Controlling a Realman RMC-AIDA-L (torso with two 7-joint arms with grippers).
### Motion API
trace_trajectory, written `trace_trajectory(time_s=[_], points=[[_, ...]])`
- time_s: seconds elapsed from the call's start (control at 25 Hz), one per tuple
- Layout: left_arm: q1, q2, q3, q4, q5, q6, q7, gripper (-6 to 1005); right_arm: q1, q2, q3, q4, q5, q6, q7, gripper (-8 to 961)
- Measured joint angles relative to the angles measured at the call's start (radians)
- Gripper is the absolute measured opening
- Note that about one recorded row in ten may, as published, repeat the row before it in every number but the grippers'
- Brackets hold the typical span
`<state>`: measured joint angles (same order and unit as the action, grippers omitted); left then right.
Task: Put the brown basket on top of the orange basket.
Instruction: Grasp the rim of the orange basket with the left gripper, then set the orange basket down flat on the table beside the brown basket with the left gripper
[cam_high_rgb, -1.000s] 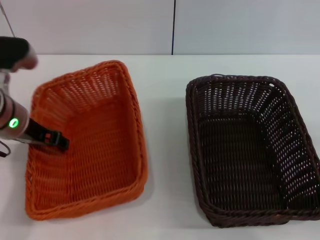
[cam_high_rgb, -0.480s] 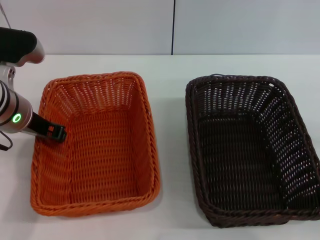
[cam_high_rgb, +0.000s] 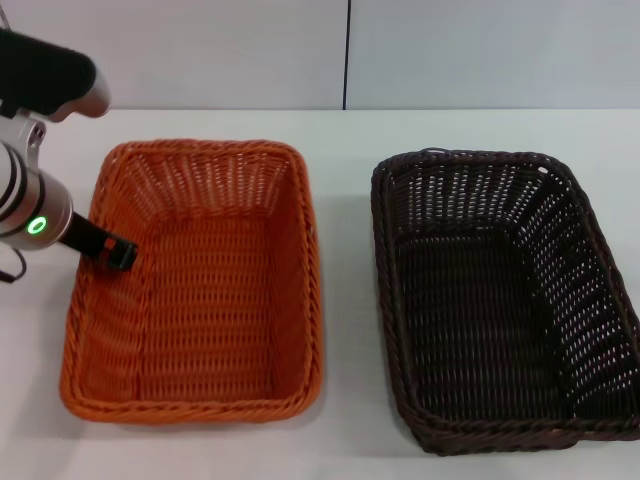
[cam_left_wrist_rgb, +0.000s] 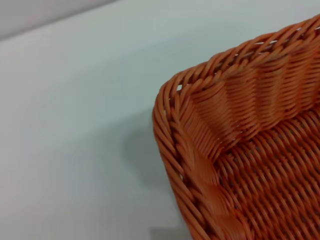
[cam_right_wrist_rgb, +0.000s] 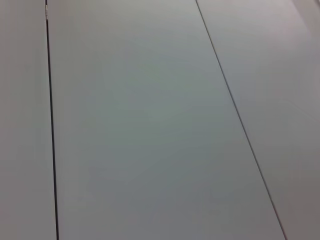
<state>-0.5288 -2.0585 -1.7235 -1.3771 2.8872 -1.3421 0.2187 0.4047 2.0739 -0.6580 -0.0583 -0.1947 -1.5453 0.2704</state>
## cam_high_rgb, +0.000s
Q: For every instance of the dark brown woven basket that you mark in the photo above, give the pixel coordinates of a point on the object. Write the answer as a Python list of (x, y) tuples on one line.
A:
[(475, 325)]

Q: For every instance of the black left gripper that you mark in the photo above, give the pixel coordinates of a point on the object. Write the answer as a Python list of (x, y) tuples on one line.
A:
[(87, 235)]

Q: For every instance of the orange woven plastic basket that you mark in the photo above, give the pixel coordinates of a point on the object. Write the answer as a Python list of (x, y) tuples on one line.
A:
[(210, 310)]

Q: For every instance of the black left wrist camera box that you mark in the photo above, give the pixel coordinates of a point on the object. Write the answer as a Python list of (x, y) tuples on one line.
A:
[(45, 75)]

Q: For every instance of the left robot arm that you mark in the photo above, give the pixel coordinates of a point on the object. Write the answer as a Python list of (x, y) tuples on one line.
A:
[(45, 200)]

